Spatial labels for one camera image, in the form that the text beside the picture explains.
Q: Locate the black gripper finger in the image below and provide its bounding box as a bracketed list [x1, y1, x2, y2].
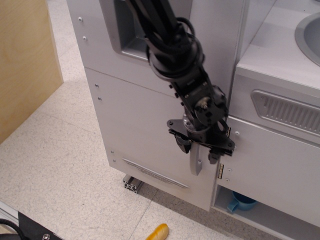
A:
[208, 148, 221, 165]
[175, 133, 192, 153]

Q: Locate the white oven door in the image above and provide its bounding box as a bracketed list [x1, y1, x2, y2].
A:
[217, 117, 320, 226]

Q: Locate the oven door hinge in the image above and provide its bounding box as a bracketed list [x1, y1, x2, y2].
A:
[225, 127, 231, 138]
[217, 163, 224, 179]

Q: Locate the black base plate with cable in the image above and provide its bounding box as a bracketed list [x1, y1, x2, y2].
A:
[0, 212, 63, 240]

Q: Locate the yellow toy bread loaf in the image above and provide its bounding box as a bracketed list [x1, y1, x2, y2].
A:
[146, 223, 169, 240]

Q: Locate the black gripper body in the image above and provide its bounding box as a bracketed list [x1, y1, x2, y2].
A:
[167, 119, 236, 156]

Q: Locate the aluminium extrusion foot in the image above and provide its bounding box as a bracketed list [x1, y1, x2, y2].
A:
[122, 174, 144, 194]

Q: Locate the white toy kitchen cabinet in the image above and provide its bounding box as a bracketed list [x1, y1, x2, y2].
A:
[67, 0, 320, 240]

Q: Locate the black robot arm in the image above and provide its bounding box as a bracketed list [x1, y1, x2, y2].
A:
[127, 0, 235, 164]

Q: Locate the lower oven door hinge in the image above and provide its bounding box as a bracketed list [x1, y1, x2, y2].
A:
[217, 163, 224, 179]

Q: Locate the blue plastic cup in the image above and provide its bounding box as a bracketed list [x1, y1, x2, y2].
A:
[227, 191, 258, 213]

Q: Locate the grey oven vent panel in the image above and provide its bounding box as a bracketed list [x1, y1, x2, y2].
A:
[250, 89, 320, 136]

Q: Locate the white fridge door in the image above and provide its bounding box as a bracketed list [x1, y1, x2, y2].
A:
[85, 68, 217, 211]

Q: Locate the upper oven door hinge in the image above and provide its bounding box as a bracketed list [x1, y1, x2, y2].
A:
[225, 127, 231, 138]

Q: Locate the grey ice dispenser recess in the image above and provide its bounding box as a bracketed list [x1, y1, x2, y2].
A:
[99, 0, 148, 62]

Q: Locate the wooden plywood panel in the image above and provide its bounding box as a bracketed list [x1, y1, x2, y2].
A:
[0, 0, 63, 142]

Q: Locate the grey sink basin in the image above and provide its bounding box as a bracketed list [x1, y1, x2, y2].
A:
[294, 12, 320, 66]

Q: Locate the silver fridge door handle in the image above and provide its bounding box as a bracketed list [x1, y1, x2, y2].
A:
[189, 143, 202, 176]

